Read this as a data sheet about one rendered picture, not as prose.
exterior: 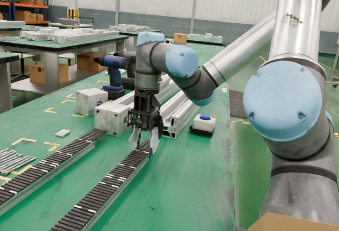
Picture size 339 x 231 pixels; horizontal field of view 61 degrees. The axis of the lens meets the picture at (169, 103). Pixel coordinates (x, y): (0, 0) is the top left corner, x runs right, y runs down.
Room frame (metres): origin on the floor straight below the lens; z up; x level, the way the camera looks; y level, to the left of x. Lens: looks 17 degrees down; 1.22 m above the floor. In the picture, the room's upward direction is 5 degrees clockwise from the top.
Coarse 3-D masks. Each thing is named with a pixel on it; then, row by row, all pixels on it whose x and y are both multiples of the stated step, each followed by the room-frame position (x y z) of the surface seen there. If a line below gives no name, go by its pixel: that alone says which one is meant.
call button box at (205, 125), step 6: (198, 114) 1.12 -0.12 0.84; (198, 120) 1.06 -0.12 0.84; (204, 120) 1.06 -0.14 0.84; (210, 120) 1.07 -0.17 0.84; (192, 126) 1.06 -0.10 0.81; (198, 126) 1.05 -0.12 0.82; (204, 126) 1.05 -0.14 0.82; (210, 126) 1.04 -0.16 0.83; (192, 132) 1.06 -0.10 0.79; (198, 132) 1.05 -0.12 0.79; (204, 132) 1.05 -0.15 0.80; (210, 132) 1.04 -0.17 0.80
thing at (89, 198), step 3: (87, 195) 0.56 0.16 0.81; (84, 198) 0.55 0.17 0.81; (87, 198) 0.55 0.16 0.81; (90, 198) 0.55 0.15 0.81; (93, 198) 0.55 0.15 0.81; (96, 198) 0.55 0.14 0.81; (87, 201) 0.54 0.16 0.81; (90, 201) 0.54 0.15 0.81; (93, 201) 0.54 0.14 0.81; (96, 201) 0.54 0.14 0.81; (99, 201) 0.54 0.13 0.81; (102, 201) 0.54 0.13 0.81; (105, 201) 0.55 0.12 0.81; (99, 204) 0.53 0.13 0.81; (102, 204) 0.53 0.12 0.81
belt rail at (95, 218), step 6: (144, 162) 0.78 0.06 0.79; (138, 168) 0.73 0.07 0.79; (132, 174) 0.69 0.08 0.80; (126, 180) 0.66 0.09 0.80; (120, 186) 0.62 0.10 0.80; (126, 186) 0.66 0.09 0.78; (120, 192) 0.62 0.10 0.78; (114, 198) 0.59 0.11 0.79; (108, 204) 0.57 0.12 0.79; (102, 210) 0.54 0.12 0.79; (96, 216) 0.52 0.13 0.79; (90, 222) 0.50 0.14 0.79; (84, 228) 0.47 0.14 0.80
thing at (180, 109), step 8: (176, 96) 1.28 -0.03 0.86; (184, 96) 1.37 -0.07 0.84; (168, 104) 1.14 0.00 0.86; (176, 104) 1.24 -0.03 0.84; (184, 104) 1.16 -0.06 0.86; (192, 104) 1.22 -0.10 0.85; (160, 112) 1.03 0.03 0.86; (168, 112) 1.13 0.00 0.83; (176, 112) 1.05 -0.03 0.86; (184, 112) 1.08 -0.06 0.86; (192, 112) 1.24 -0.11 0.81; (168, 120) 1.04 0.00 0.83; (176, 120) 1.00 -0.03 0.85; (184, 120) 1.10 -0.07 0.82; (168, 128) 1.00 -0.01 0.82; (176, 128) 0.99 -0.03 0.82; (168, 136) 1.00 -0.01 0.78; (176, 136) 1.00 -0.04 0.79
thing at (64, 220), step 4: (60, 220) 0.47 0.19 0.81; (64, 220) 0.47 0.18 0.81; (68, 220) 0.47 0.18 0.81; (72, 220) 0.47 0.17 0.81; (64, 224) 0.46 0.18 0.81; (68, 224) 0.46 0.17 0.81; (72, 224) 0.46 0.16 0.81; (76, 224) 0.47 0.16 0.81; (80, 224) 0.47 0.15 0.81; (84, 224) 0.47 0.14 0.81; (76, 228) 0.46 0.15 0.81; (80, 228) 0.45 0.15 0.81
